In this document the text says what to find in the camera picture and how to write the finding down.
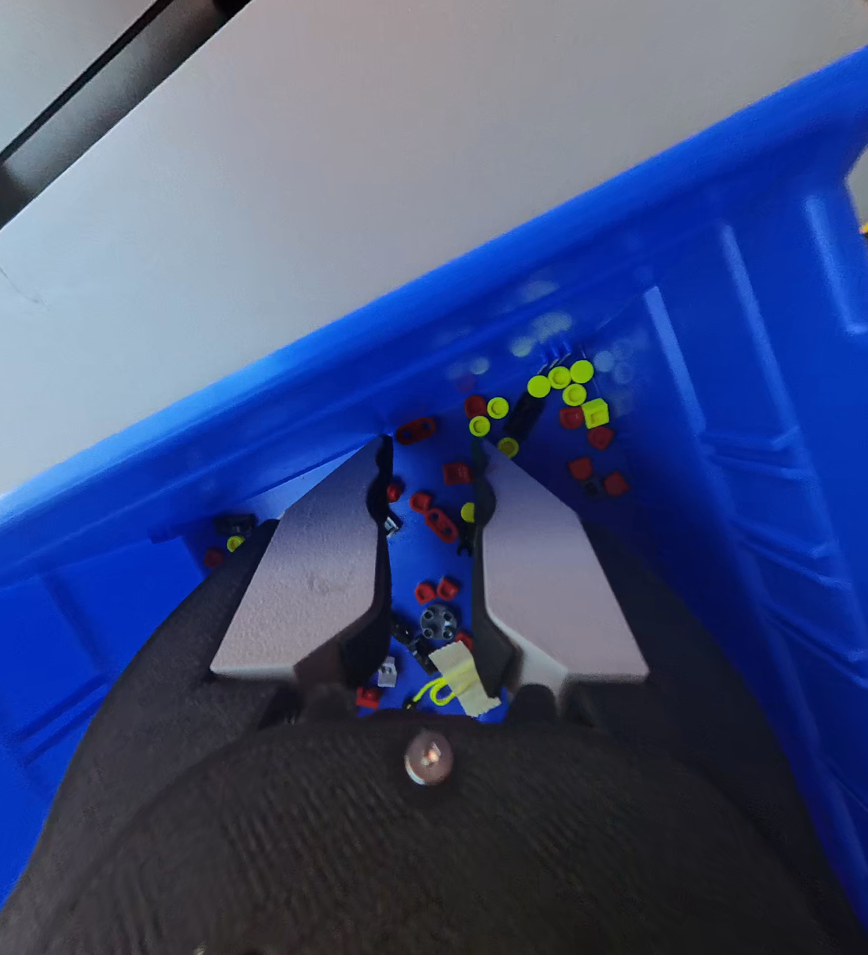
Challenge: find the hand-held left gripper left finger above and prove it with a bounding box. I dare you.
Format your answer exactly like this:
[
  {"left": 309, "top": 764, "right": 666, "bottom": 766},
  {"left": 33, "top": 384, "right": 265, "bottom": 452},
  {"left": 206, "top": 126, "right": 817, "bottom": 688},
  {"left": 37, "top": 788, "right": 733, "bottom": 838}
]
[{"left": 210, "top": 435, "right": 395, "bottom": 691}]

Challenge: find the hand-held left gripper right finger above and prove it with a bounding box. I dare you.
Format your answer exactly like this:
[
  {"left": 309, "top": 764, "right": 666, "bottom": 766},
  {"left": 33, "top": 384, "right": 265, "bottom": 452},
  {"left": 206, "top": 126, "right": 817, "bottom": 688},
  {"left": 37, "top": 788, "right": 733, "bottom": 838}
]
[{"left": 470, "top": 439, "right": 651, "bottom": 696}]

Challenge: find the pile of red lego pieces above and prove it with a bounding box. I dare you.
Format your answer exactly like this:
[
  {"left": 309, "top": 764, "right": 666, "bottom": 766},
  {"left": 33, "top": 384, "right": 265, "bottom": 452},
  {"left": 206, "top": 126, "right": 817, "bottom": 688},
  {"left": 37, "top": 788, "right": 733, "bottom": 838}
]
[{"left": 204, "top": 395, "right": 631, "bottom": 710}]

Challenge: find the group of lime round studs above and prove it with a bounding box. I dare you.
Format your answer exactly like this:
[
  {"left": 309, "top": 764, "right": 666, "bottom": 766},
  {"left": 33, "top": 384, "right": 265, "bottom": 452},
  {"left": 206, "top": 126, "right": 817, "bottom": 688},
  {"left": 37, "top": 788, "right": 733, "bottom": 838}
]
[{"left": 226, "top": 360, "right": 596, "bottom": 553}]

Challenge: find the blue plastic bin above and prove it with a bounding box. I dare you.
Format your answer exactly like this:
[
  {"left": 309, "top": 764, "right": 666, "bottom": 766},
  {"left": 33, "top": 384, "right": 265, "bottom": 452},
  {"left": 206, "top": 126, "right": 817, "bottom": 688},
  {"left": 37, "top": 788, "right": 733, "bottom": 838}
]
[{"left": 0, "top": 37, "right": 868, "bottom": 955}]

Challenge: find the tape piece with yellow string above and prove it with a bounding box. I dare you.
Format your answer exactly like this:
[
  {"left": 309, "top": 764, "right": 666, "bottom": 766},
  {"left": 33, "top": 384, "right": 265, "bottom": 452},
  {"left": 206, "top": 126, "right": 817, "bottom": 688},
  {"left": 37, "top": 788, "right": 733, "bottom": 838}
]
[{"left": 429, "top": 642, "right": 500, "bottom": 719}]

